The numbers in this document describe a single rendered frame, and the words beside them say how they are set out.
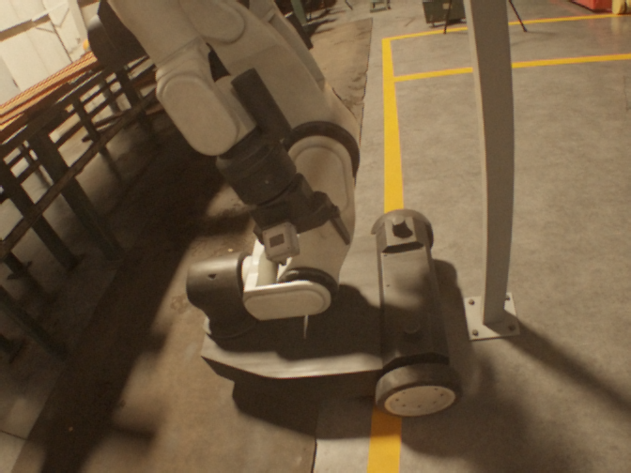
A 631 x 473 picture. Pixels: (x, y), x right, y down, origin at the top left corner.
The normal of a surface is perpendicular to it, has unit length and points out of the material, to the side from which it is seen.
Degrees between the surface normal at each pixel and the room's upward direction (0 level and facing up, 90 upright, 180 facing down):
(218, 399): 0
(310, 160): 90
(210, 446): 0
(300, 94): 90
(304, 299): 90
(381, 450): 0
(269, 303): 90
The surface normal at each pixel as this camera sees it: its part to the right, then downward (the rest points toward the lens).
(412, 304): -0.28, -0.73
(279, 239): -0.43, -0.26
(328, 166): -0.07, 0.66
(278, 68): 0.09, 0.90
